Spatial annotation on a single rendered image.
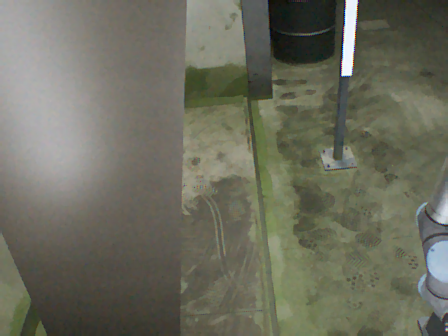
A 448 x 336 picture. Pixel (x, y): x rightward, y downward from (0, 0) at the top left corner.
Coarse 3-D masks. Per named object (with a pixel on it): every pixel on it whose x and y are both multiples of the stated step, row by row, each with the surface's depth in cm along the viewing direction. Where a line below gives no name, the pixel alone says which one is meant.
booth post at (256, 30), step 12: (240, 0) 268; (252, 0) 259; (264, 0) 259; (252, 12) 264; (264, 12) 264; (252, 24) 269; (264, 24) 270; (252, 36) 275; (264, 36) 275; (252, 48) 281; (264, 48) 281; (252, 60) 287; (264, 60) 287; (252, 72) 294; (264, 72) 294; (252, 84) 300; (264, 84) 301; (252, 96) 307; (264, 96) 307
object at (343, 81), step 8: (344, 80) 208; (344, 88) 211; (344, 96) 215; (344, 104) 218; (336, 112) 226; (344, 112) 221; (336, 120) 228; (344, 120) 225; (336, 128) 230; (344, 128) 229; (336, 136) 233; (336, 144) 237; (336, 152) 240
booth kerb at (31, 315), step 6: (30, 300) 174; (30, 306) 172; (30, 312) 172; (36, 312) 176; (24, 318) 167; (30, 318) 171; (36, 318) 176; (24, 324) 166; (30, 324) 170; (36, 324) 175; (24, 330) 165; (30, 330) 170; (36, 330) 174
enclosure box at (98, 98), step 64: (0, 0) 47; (64, 0) 48; (128, 0) 49; (0, 64) 52; (64, 64) 53; (128, 64) 55; (0, 128) 59; (64, 128) 60; (128, 128) 61; (0, 192) 67; (64, 192) 68; (128, 192) 70; (64, 256) 79; (128, 256) 81; (64, 320) 95; (128, 320) 98
